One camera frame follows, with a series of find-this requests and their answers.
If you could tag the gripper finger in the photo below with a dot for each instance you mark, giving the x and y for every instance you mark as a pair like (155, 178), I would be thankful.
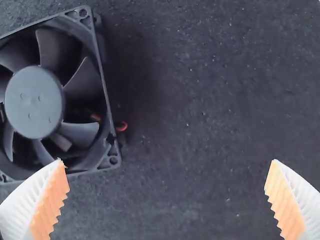
(32, 205)
(295, 205)

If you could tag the black square fan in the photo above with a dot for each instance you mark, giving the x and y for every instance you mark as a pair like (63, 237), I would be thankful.
(35, 100)

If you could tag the black mat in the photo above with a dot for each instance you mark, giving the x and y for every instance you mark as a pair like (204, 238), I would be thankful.
(212, 100)

